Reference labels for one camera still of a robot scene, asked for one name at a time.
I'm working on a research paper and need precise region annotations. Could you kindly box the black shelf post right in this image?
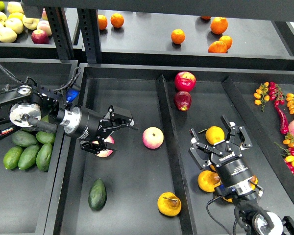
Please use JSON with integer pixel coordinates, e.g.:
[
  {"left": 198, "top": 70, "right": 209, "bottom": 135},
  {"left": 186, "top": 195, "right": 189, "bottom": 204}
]
[{"left": 77, "top": 8, "right": 102, "bottom": 64}]

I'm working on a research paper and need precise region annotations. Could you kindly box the green avocado top left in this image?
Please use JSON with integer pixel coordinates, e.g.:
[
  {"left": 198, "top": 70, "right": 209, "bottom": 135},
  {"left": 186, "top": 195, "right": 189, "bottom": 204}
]
[{"left": 40, "top": 115, "right": 49, "bottom": 122}]

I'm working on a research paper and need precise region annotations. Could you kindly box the bright red apple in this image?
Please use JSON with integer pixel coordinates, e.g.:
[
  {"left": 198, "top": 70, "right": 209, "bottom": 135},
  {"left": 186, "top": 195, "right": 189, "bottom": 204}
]
[{"left": 174, "top": 71, "right": 196, "bottom": 92}]

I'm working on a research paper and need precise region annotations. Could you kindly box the cherry tomato vine upper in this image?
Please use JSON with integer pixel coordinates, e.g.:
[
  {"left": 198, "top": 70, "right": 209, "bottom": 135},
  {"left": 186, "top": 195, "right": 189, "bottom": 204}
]
[{"left": 253, "top": 82, "right": 285, "bottom": 112}]

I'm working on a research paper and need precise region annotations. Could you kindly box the pink apple left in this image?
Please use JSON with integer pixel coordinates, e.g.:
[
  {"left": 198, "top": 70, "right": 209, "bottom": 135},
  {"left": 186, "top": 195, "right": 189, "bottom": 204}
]
[{"left": 96, "top": 136, "right": 115, "bottom": 158}]

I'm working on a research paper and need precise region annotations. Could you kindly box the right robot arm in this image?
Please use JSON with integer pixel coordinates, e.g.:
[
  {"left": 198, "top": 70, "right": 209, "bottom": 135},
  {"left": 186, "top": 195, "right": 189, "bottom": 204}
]
[{"left": 189, "top": 116, "right": 294, "bottom": 235}]

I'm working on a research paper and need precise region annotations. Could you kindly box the orange on shelf far left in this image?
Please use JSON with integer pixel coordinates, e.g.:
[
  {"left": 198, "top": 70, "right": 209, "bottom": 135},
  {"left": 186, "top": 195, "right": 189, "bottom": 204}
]
[{"left": 98, "top": 14, "right": 108, "bottom": 30}]

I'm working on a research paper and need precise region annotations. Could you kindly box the pink apple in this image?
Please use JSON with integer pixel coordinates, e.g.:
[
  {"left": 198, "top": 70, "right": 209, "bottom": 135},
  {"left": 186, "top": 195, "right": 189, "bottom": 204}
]
[
  {"left": 142, "top": 127, "right": 164, "bottom": 149},
  {"left": 96, "top": 136, "right": 115, "bottom": 158}
]

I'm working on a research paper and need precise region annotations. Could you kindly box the light green avocado bottom left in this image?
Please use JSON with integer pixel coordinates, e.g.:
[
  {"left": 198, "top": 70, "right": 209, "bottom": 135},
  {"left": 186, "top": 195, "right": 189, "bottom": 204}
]
[{"left": 3, "top": 146, "right": 23, "bottom": 170}]

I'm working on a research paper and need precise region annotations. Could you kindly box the orange on shelf centre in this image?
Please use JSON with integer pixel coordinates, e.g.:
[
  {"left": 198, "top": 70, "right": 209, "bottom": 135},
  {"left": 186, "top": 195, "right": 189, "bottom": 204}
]
[{"left": 171, "top": 29, "right": 186, "bottom": 45}]

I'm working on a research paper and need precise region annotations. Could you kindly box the red apple on shelf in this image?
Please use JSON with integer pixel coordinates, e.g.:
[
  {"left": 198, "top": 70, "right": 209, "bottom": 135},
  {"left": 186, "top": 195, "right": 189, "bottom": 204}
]
[{"left": 31, "top": 29, "right": 49, "bottom": 44}]

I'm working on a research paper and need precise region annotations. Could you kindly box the yellow pear lower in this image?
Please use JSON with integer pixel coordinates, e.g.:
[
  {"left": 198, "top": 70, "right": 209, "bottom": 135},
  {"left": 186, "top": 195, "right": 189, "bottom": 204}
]
[{"left": 222, "top": 197, "right": 233, "bottom": 203}]

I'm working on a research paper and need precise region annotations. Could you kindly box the green avocado bottom middle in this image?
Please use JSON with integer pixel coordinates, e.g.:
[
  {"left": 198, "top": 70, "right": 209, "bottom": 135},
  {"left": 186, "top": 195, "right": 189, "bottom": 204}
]
[{"left": 18, "top": 145, "right": 40, "bottom": 170}]

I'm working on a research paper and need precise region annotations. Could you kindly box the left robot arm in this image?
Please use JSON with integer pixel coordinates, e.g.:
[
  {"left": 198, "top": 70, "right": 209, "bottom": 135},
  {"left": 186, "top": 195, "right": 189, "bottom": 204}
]
[{"left": 0, "top": 64, "right": 134, "bottom": 154}]

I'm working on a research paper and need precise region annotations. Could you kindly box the green avocado under gripper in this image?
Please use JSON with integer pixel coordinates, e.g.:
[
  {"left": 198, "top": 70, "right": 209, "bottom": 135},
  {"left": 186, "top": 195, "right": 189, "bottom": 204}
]
[{"left": 36, "top": 143, "right": 53, "bottom": 171}]

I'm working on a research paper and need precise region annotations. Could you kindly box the orange on shelf front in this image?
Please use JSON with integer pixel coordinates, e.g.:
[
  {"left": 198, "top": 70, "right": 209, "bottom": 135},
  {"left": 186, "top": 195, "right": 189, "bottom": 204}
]
[{"left": 208, "top": 41, "right": 228, "bottom": 53}]

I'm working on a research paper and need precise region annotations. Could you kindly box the black tray divider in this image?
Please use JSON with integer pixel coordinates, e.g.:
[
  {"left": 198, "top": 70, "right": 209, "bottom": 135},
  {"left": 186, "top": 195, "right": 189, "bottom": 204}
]
[
  {"left": 222, "top": 76, "right": 294, "bottom": 192},
  {"left": 155, "top": 75, "right": 196, "bottom": 235}
]

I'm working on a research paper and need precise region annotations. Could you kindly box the dark red apple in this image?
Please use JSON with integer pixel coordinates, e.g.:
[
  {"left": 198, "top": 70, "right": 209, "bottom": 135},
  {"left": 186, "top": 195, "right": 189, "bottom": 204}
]
[{"left": 173, "top": 91, "right": 192, "bottom": 111}]

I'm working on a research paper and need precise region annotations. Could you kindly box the green avocado top right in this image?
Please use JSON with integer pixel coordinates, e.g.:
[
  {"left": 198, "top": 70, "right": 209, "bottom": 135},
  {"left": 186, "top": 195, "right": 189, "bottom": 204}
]
[{"left": 36, "top": 131, "right": 56, "bottom": 144}]

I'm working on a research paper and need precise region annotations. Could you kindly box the black tray divider left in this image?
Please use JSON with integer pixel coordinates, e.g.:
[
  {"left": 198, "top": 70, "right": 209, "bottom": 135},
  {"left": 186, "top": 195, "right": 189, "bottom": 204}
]
[{"left": 155, "top": 75, "right": 196, "bottom": 235}]

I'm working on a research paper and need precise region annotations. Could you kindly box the yellow pear left of pile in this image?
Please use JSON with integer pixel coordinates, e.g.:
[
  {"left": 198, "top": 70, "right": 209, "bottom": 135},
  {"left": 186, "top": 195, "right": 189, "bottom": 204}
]
[{"left": 197, "top": 170, "right": 221, "bottom": 192}]

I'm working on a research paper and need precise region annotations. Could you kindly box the pale peach on shelf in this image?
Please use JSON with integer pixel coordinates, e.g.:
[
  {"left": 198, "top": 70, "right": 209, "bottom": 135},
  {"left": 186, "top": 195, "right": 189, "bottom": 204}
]
[{"left": 37, "top": 20, "right": 52, "bottom": 36}]

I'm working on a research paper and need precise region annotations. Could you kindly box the dark green avocado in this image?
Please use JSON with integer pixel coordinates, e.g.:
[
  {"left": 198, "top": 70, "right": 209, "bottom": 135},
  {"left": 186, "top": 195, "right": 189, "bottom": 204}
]
[{"left": 88, "top": 178, "right": 107, "bottom": 211}]

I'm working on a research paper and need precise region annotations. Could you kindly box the red chili pepper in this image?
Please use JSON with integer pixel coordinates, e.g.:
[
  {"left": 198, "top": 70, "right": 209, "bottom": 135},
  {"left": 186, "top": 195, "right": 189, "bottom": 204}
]
[{"left": 274, "top": 100, "right": 289, "bottom": 135}]

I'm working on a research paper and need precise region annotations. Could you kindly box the cherry tomato cluster lower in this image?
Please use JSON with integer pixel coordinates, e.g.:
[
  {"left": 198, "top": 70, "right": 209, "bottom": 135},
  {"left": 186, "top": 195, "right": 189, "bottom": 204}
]
[{"left": 275, "top": 132, "right": 294, "bottom": 175}]

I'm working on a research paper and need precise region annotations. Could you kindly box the yellow pear with stem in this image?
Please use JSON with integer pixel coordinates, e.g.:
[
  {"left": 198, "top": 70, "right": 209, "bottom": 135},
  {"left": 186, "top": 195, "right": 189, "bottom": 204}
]
[{"left": 157, "top": 192, "right": 182, "bottom": 217}]

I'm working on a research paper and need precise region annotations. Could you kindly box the black shelf post left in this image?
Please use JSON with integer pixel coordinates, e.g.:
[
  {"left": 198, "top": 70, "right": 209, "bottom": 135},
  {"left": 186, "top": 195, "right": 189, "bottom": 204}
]
[{"left": 45, "top": 7, "right": 74, "bottom": 60}]

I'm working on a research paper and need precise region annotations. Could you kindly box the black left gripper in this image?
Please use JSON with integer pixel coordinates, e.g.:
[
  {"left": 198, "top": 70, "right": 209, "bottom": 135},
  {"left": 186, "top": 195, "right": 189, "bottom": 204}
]
[{"left": 73, "top": 105, "right": 135, "bottom": 155}]

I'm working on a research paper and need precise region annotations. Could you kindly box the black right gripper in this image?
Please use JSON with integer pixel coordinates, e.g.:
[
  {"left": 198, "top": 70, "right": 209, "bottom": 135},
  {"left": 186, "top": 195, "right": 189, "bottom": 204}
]
[{"left": 189, "top": 115, "right": 253, "bottom": 193}]

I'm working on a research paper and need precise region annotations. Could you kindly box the orange on shelf right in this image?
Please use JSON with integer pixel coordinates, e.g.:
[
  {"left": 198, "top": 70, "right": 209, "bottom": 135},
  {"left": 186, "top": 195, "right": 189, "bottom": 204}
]
[{"left": 219, "top": 35, "right": 233, "bottom": 49}]

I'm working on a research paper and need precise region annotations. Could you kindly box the black shelf post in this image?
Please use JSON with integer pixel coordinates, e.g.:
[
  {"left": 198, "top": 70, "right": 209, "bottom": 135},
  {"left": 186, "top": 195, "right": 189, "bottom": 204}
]
[
  {"left": 77, "top": 8, "right": 102, "bottom": 64},
  {"left": 45, "top": 7, "right": 74, "bottom": 60}
]

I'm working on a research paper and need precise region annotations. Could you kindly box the pink apple centre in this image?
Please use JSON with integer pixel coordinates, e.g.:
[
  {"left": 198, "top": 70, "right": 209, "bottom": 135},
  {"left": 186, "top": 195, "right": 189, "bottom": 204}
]
[{"left": 142, "top": 127, "right": 164, "bottom": 149}]

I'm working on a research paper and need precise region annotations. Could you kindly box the black tray divider right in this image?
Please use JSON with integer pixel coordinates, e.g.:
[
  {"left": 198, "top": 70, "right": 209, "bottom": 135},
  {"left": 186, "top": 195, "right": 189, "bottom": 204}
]
[{"left": 222, "top": 76, "right": 294, "bottom": 192}]

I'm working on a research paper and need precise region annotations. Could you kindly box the yellow pear brown tip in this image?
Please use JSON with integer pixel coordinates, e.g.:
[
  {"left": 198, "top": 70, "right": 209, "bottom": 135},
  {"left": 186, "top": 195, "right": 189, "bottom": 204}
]
[{"left": 249, "top": 175, "right": 258, "bottom": 190}]

